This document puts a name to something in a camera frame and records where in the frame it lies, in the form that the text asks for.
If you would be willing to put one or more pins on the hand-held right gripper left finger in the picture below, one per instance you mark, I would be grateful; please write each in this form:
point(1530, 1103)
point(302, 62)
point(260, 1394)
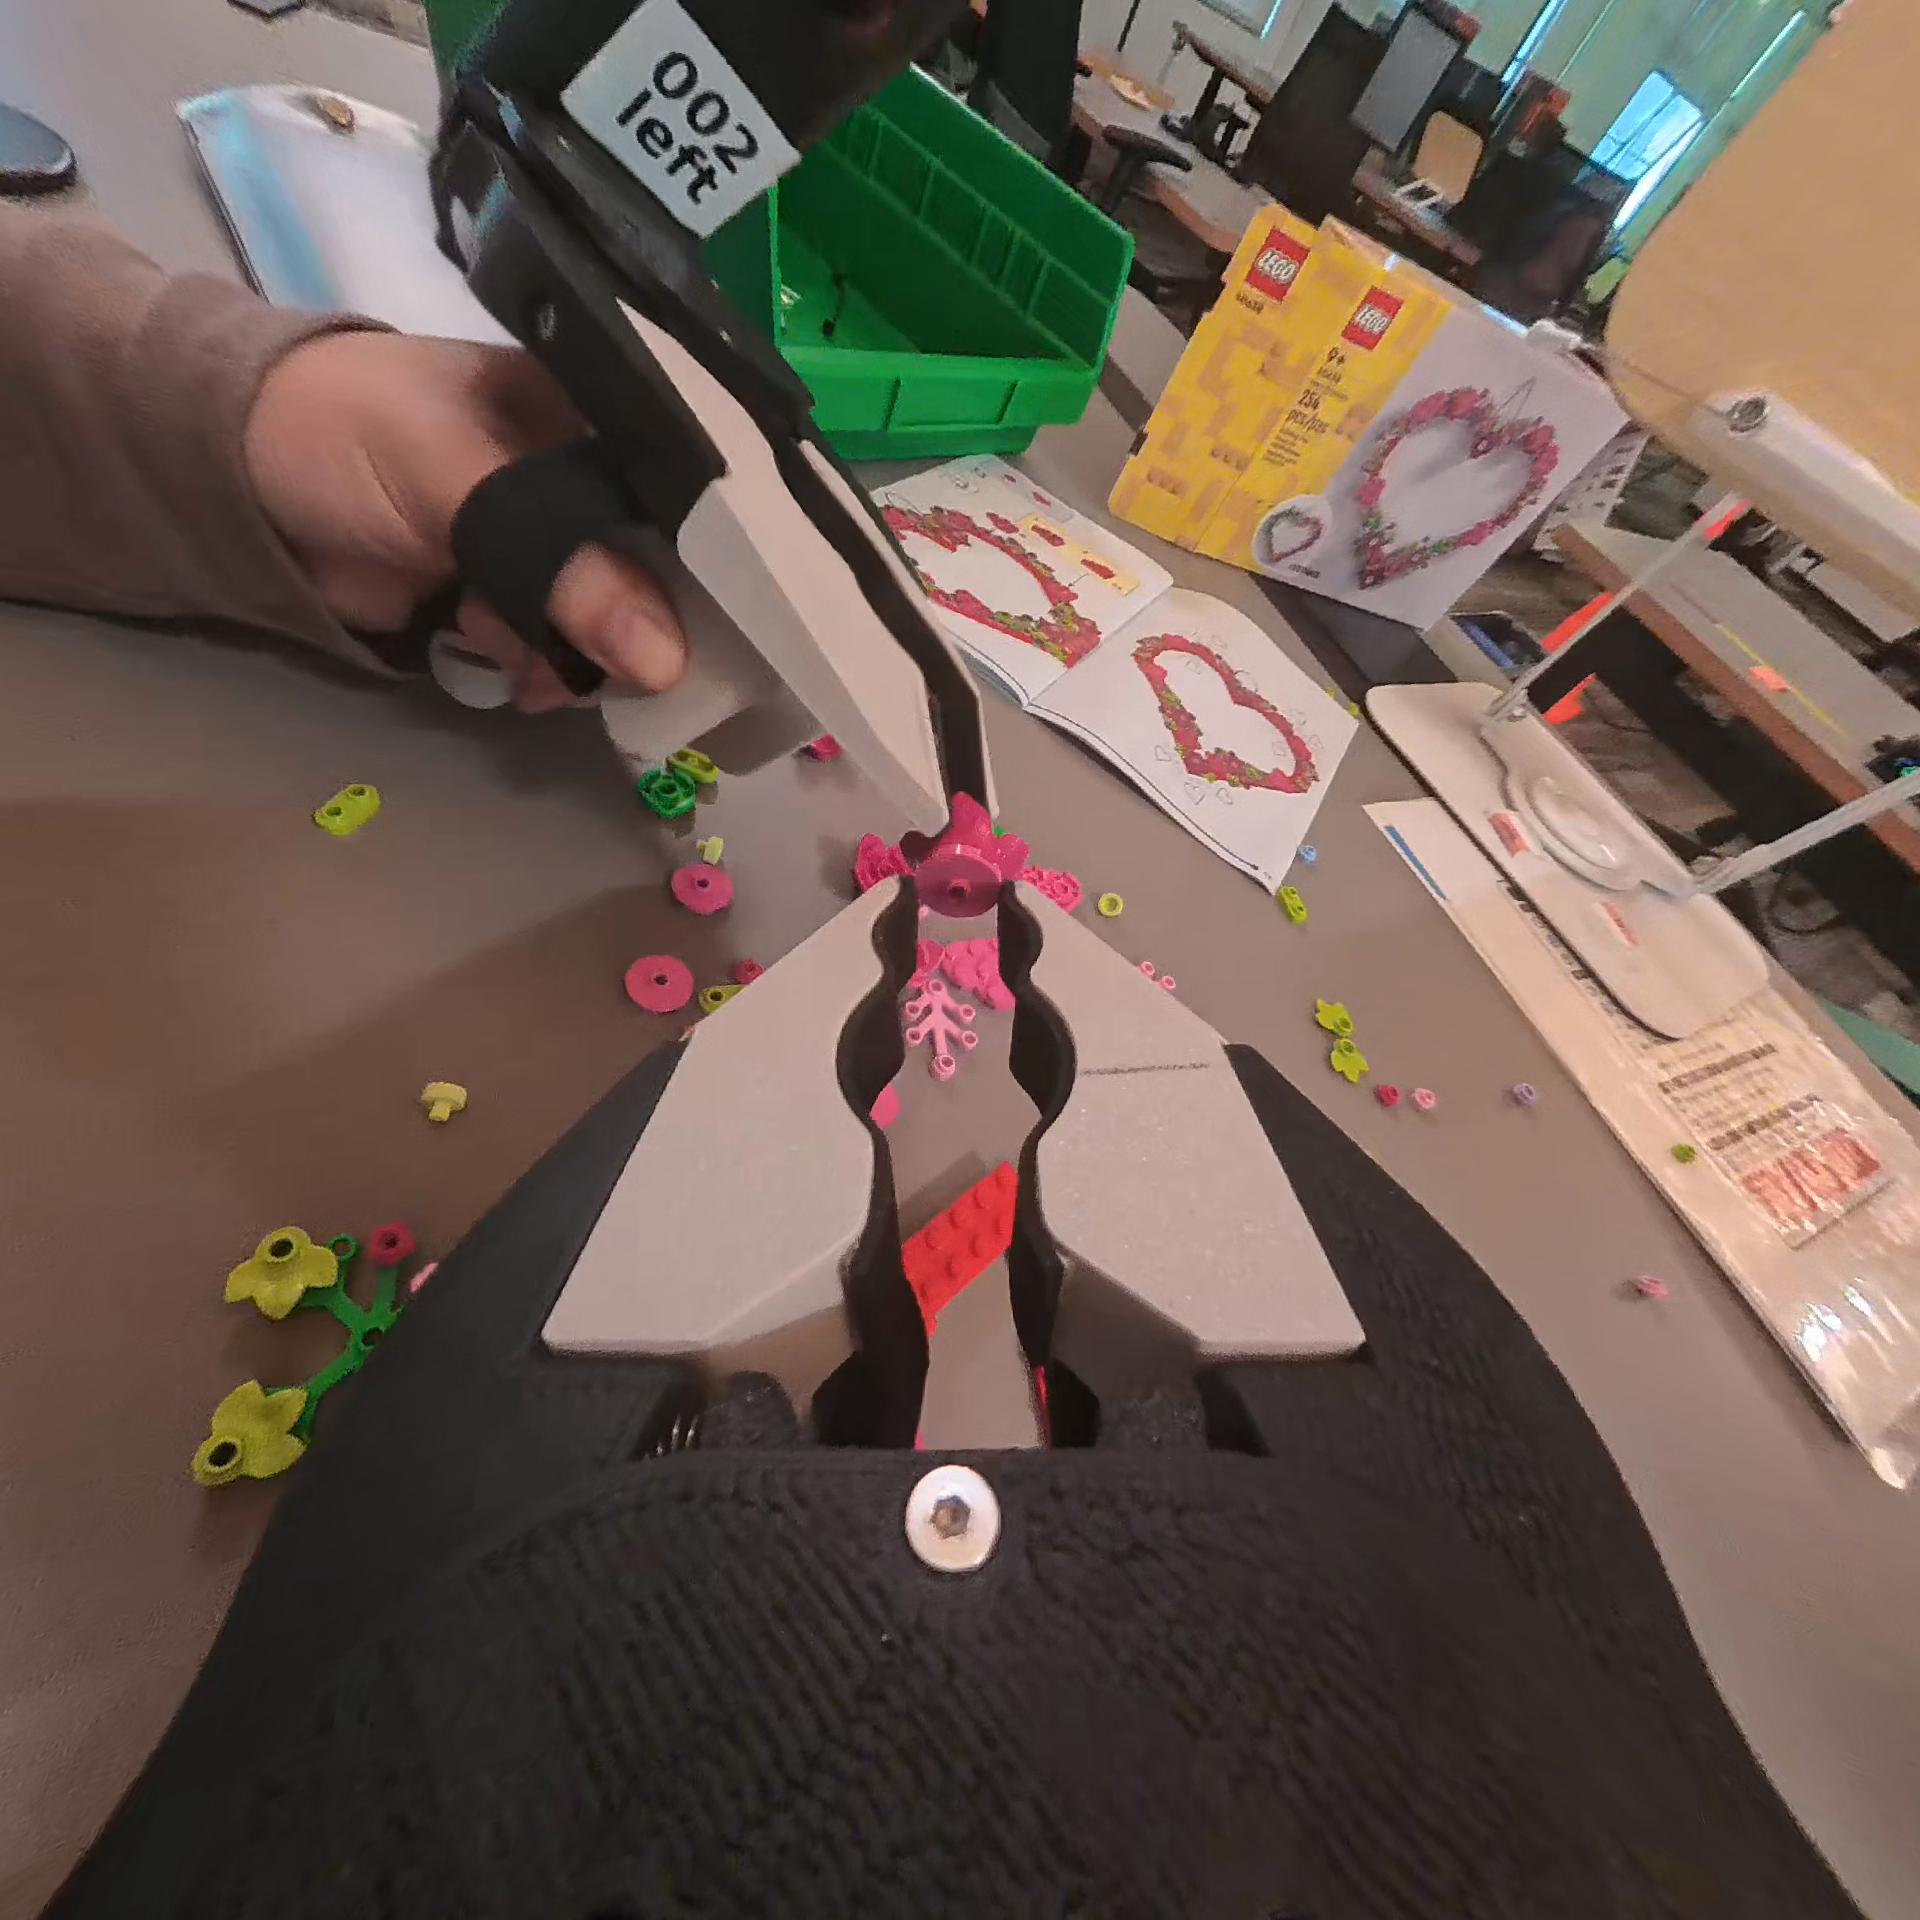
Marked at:
point(720, 1201)

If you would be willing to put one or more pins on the person's left hand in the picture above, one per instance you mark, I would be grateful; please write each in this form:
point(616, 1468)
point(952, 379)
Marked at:
point(361, 481)

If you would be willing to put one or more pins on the pink lego heart plate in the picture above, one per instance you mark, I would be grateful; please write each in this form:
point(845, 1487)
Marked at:
point(962, 972)
point(1054, 890)

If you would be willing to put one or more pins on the red lego heart frame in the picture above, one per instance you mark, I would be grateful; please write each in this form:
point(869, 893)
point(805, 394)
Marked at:
point(962, 1246)

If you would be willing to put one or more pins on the green bin with lego pieces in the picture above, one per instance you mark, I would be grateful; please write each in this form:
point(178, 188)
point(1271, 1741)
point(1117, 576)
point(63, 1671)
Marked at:
point(933, 376)

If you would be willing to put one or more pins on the green round lego piece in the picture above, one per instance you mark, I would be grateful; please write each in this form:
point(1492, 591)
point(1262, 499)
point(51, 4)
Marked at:
point(654, 795)

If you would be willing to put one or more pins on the lego instruction booklet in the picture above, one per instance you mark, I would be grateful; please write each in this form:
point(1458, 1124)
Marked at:
point(1172, 795)

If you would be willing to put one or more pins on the yellow lego box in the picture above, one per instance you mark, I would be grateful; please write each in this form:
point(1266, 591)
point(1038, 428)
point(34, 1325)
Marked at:
point(1199, 437)

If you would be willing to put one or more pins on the lime lego piece with holes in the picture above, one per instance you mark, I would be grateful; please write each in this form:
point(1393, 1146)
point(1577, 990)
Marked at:
point(684, 770)

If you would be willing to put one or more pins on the grey work table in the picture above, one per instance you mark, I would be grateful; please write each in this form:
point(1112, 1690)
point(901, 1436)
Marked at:
point(1725, 633)

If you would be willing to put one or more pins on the black flat object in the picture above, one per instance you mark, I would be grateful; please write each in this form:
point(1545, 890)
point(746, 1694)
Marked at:
point(31, 150)

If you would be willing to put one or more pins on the pale blue plastic pouch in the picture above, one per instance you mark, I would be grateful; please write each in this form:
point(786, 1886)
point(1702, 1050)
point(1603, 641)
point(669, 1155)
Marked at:
point(331, 211)

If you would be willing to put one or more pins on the green stem lego flower bunch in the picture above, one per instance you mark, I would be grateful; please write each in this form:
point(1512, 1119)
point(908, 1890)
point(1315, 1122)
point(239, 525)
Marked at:
point(353, 1319)

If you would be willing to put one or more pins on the person's left forearm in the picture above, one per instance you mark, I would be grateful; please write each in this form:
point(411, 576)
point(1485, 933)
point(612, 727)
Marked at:
point(136, 452)

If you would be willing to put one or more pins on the black monitor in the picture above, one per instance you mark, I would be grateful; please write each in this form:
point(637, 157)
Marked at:
point(1413, 65)
point(1304, 90)

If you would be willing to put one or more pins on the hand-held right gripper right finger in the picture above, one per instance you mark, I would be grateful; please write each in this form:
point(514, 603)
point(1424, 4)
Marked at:
point(1187, 1201)

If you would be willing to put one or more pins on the lime lego leaf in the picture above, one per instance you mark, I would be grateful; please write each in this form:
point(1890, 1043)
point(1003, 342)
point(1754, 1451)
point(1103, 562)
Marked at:
point(1346, 1059)
point(1335, 1018)

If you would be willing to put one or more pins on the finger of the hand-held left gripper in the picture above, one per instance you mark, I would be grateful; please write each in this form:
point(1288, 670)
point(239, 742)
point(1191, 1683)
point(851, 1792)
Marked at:
point(794, 598)
point(916, 585)

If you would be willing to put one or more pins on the white flat stand base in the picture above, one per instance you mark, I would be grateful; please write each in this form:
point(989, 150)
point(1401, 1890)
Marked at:
point(1442, 748)

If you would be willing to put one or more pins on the wooden chair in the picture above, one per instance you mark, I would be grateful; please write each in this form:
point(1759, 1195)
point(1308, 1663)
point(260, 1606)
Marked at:
point(1771, 268)

